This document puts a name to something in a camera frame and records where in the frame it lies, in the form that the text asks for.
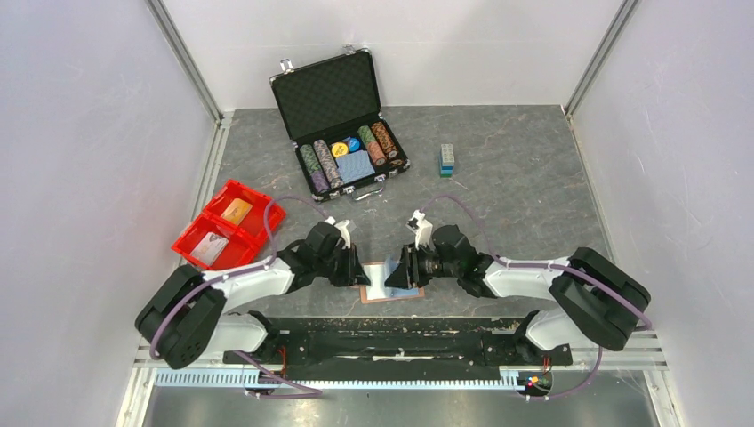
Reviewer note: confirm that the right aluminium frame post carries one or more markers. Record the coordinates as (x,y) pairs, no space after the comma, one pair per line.
(599,57)

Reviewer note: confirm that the green red chip stack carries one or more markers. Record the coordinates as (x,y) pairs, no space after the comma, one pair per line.
(373,147)

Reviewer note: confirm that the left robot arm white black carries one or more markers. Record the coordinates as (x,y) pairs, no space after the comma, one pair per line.
(195,313)

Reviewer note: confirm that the pink grey chip stack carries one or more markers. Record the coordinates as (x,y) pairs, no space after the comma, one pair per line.
(328,164)

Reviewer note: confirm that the aluminium frame post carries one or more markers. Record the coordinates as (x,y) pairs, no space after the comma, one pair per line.
(173,37)
(599,57)

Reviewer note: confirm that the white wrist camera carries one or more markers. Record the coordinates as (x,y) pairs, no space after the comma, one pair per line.
(345,227)
(421,228)

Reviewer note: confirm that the yellow dealer chip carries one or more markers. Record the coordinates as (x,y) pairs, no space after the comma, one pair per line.
(339,149)

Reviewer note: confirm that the green purple chip stack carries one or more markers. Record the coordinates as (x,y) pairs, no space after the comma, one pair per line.
(314,169)

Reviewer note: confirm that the brown orange chip stack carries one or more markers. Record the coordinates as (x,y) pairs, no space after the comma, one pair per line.
(384,139)

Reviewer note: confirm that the black poker chip case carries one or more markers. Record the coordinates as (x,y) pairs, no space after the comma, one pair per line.
(329,100)

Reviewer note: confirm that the white card in bin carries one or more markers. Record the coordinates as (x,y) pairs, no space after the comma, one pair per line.
(209,248)

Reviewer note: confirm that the red bin near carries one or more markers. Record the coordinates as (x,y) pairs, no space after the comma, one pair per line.
(239,251)

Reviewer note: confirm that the blue dealer chip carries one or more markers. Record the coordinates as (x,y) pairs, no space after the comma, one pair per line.
(353,144)

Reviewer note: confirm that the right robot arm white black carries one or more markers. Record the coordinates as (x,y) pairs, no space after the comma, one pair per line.
(596,300)

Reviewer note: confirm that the blue playing card deck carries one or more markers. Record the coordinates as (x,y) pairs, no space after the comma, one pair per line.
(354,166)

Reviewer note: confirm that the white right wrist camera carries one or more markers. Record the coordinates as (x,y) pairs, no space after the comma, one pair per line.
(421,228)

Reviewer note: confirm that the red bin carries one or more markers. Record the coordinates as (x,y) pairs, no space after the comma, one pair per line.
(239,251)
(255,223)

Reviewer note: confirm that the red bin far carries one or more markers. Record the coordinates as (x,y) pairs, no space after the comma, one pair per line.
(255,223)

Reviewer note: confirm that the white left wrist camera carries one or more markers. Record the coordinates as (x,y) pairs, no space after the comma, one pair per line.
(345,227)

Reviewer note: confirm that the grey blue toy brick stack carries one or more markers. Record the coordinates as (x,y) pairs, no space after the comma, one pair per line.
(446,160)

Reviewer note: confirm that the left aluminium frame post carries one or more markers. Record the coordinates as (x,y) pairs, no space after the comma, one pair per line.
(173,37)

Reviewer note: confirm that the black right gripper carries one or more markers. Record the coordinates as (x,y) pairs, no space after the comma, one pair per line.
(410,257)

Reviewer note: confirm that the orange leather card holder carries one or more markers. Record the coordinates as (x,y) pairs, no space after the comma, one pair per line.
(378,291)

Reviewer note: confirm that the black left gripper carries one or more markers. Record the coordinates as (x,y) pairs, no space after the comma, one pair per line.
(354,272)

